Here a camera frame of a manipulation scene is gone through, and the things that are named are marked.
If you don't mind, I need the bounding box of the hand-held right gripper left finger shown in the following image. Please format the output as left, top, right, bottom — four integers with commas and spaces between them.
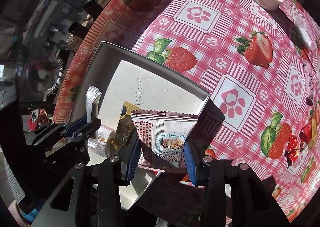
31, 129, 142, 227

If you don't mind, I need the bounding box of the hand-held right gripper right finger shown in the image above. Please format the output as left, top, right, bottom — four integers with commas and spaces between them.
183, 138, 292, 227

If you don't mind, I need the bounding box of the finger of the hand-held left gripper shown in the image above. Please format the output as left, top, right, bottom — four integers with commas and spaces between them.
67, 119, 102, 143
32, 116, 88, 142

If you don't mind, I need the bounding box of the white snack packet red text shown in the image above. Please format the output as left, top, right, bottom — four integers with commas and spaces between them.
87, 126, 113, 156

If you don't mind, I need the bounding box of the silver snack packet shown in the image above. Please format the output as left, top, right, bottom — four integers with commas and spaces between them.
85, 85, 102, 121

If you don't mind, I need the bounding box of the gold snack packet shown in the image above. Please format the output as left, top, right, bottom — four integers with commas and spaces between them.
114, 101, 138, 157

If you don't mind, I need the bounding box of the white snack packet with picture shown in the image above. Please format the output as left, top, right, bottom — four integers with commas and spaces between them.
131, 110, 199, 174

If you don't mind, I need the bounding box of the white cardboard box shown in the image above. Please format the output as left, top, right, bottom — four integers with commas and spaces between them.
72, 41, 211, 211

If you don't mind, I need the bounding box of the crinkled red candy packet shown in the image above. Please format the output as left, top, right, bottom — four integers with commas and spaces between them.
284, 133, 307, 170

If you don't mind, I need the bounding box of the yellow rice cracker packet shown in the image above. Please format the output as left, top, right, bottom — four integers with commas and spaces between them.
309, 107, 320, 150

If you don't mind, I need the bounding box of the pink snack packet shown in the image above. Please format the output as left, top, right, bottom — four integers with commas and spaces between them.
302, 60, 320, 106

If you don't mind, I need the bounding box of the red and gold ornament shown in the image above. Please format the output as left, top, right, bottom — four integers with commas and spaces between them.
27, 108, 49, 130

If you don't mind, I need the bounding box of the person's blue trouser leg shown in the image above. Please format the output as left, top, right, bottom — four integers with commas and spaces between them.
21, 211, 39, 224

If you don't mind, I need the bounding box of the black boot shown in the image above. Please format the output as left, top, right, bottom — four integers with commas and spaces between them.
82, 0, 105, 16
68, 20, 88, 36

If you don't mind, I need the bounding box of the strawberry print tablecloth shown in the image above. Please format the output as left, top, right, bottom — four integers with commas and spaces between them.
52, 0, 320, 225

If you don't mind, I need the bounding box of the clear plastic lid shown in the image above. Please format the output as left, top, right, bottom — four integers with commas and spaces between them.
294, 18, 317, 51

